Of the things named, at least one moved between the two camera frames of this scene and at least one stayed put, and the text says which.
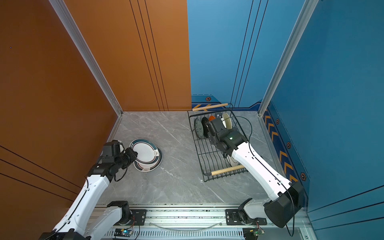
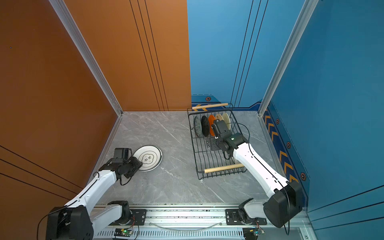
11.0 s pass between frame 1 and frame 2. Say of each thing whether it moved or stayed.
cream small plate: stayed
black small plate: stayed
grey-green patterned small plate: stayed
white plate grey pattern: moved
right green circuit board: stayed
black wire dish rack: moved
